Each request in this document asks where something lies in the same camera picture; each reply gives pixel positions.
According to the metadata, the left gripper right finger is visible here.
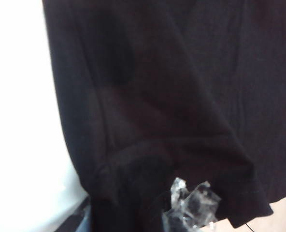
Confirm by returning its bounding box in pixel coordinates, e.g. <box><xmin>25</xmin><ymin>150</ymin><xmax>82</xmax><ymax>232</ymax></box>
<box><xmin>163</xmin><ymin>177</ymin><xmax>222</xmax><ymax>232</ymax></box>

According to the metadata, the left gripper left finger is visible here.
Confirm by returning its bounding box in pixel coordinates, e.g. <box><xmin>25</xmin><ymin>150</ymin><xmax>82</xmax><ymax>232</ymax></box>
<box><xmin>72</xmin><ymin>196</ymin><xmax>95</xmax><ymax>232</ymax></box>

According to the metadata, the black polo shirt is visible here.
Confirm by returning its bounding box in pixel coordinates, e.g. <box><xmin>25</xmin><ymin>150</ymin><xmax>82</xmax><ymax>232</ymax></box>
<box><xmin>43</xmin><ymin>0</ymin><xmax>286</xmax><ymax>232</ymax></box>

